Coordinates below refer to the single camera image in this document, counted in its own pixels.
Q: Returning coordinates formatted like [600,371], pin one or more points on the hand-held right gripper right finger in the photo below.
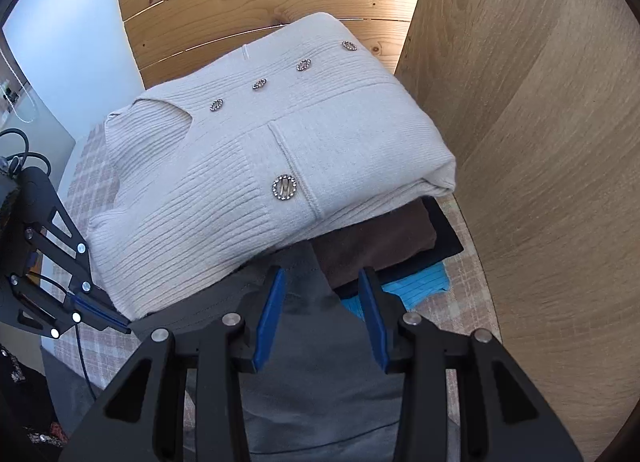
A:
[375,327]

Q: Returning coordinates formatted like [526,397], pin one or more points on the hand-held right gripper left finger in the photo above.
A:
[267,322]

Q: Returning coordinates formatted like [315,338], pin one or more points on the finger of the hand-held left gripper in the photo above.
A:
[97,308]
[65,323]

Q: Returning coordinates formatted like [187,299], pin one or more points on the grey flower print t-shirt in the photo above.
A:
[310,392]

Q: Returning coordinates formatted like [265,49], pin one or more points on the blue folded garment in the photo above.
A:
[420,287]

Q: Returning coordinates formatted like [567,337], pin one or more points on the person's black tweed cardigan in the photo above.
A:
[20,392]

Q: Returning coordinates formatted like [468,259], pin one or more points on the brown folded garment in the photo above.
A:
[375,242]

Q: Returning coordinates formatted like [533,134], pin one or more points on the dark navy folded garment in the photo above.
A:
[445,242]

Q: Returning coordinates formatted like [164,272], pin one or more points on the cream knitted cardigan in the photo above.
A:
[250,167]

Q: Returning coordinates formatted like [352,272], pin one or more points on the wooden cabinet panel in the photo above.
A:
[525,142]

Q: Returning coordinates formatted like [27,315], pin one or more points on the wooden slatted headboard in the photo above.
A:
[225,2]

